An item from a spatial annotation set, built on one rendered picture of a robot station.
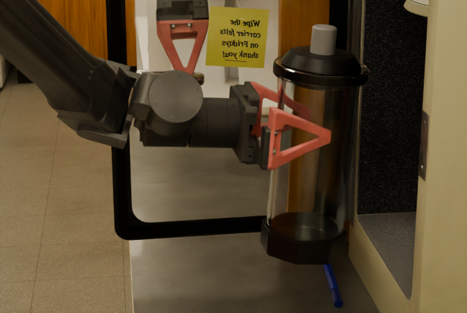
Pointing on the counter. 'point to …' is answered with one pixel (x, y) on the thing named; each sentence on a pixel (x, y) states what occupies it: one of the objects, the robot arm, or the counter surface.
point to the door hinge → (354, 21)
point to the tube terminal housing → (452, 58)
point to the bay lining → (390, 92)
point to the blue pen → (333, 285)
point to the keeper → (423, 145)
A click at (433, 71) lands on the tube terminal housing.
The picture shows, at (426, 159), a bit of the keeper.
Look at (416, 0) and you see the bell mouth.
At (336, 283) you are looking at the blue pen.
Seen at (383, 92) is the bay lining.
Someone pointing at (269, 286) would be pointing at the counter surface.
